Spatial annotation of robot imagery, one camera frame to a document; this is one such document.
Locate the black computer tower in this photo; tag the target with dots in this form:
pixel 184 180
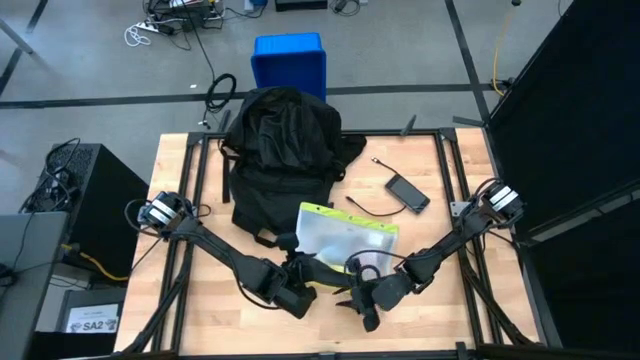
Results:
pixel 110 200

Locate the grey metal table leg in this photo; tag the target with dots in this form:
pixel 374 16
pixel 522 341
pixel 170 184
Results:
pixel 15 36

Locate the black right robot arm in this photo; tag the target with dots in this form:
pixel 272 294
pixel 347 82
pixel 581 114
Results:
pixel 450 240

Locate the black equipment case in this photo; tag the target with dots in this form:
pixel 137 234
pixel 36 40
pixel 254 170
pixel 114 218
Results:
pixel 90 295

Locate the black metal table frame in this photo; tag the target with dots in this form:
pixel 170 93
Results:
pixel 425 133

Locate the white SA2 label sign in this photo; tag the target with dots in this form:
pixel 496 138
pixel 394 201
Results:
pixel 92 320

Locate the black flat device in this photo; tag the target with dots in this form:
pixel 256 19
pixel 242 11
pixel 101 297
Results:
pixel 300 4

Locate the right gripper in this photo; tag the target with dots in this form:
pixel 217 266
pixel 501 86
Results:
pixel 392 292

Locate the white mesh pouch yellow trim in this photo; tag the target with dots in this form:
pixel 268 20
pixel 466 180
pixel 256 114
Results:
pixel 340 230

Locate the grey desk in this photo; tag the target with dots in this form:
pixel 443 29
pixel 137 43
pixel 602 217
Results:
pixel 30 280

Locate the black partition panel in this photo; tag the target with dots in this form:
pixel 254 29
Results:
pixel 575 100

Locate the black backpack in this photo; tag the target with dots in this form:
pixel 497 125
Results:
pixel 280 150

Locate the blue plastic bin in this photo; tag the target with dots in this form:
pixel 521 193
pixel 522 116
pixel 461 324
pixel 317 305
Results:
pixel 290 60

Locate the black smartphone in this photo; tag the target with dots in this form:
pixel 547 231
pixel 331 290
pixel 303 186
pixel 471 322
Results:
pixel 407 194

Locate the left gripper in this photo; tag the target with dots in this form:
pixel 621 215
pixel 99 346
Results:
pixel 297 300

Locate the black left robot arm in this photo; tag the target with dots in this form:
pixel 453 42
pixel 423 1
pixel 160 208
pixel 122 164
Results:
pixel 220 250

